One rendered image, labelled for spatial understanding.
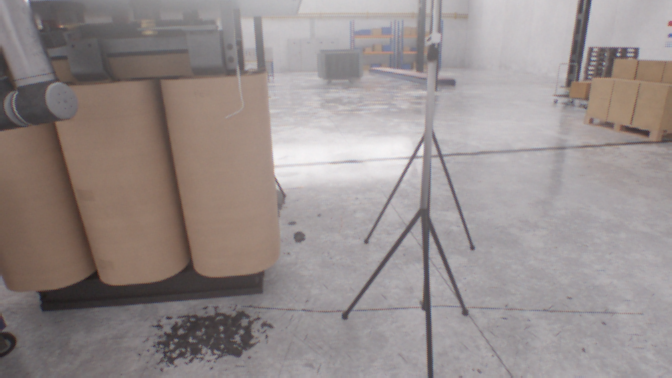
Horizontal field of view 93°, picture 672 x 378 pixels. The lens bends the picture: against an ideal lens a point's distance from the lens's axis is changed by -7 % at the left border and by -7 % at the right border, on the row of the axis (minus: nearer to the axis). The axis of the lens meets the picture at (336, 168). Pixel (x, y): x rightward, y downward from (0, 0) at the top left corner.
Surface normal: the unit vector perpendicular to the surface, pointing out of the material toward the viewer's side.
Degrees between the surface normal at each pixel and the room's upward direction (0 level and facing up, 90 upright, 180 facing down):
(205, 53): 90
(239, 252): 90
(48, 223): 90
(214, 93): 90
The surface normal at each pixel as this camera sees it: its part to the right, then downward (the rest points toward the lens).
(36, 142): 0.83, 0.16
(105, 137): 0.15, 0.32
